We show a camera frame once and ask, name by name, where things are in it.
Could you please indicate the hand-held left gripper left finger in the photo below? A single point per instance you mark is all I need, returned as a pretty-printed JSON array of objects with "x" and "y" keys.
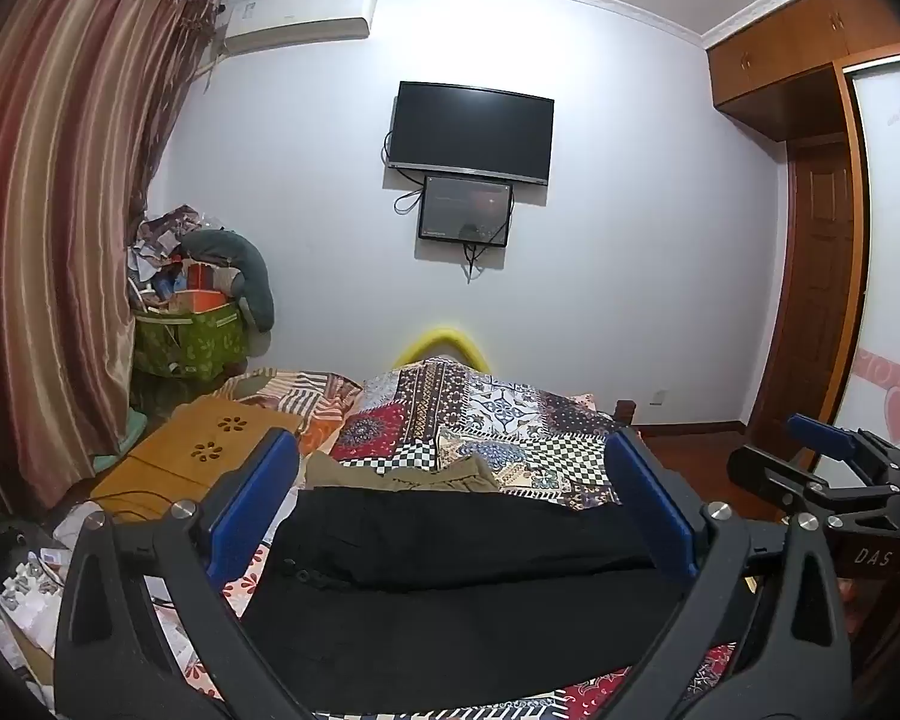
[{"x": 255, "y": 499}]

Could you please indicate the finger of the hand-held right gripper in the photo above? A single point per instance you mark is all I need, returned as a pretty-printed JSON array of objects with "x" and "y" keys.
[
  {"x": 821, "y": 435},
  {"x": 772, "y": 469}
]

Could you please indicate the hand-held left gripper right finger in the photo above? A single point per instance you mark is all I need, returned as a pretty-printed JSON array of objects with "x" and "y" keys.
[{"x": 656, "y": 502}]

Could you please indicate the black pants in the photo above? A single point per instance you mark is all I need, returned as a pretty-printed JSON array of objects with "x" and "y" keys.
[{"x": 457, "y": 615}]

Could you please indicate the khaki pants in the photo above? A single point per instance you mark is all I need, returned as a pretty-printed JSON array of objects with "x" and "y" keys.
[{"x": 345, "y": 469}]

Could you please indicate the wooden lap desk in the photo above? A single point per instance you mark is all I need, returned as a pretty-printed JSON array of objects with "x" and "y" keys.
[{"x": 180, "y": 450}]

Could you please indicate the dark wooden bedpost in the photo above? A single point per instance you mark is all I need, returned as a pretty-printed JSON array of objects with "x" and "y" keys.
[{"x": 625, "y": 412}]

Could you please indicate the teal cloth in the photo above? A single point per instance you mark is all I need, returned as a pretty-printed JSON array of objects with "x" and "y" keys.
[{"x": 120, "y": 446}]

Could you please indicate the brown wooden door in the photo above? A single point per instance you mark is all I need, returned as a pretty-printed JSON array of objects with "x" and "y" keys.
[{"x": 810, "y": 277}]

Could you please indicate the green fabric storage box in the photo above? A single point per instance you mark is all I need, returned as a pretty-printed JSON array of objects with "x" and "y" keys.
[{"x": 195, "y": 341}]

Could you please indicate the patchwork printed blanket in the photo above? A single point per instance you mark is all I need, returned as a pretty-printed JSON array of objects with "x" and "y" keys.
[{"x": 495, "y": 405}]

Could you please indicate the orange box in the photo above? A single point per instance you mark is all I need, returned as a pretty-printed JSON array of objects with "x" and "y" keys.
[{"x": 199, "y": 301}]

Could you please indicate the grey pillow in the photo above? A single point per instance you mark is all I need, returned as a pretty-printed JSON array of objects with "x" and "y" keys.
[{"x": 251, "y": 270}]

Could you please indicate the yellow foam hoop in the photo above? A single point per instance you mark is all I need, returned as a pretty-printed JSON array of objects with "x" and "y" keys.
[{"x": 439, "y": 334}]

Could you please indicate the pile of clutter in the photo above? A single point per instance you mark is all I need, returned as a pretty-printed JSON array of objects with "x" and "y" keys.
[{"x": 161, "y": 240}]

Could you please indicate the small black monitor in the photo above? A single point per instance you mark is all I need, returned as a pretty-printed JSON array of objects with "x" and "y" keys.
[{"x": 465, "y": 210}]

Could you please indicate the striped brown curtain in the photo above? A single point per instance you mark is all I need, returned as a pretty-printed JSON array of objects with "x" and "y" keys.
[{"x": 60, "y": 202}]

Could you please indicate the wooden overhead cabinet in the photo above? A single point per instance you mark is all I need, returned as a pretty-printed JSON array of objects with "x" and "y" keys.
[{"x": 787, "y": 67}]

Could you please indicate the white air conditioner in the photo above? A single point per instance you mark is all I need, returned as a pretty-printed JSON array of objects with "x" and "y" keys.
[{"x": 300, "y": 19}]

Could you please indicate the white wall outlet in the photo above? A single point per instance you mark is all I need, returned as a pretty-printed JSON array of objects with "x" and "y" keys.
[{"x": 658, "y": 397}]

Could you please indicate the black wall television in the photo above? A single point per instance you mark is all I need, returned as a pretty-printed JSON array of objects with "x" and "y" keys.
[{"x": 472, "y": 131}]

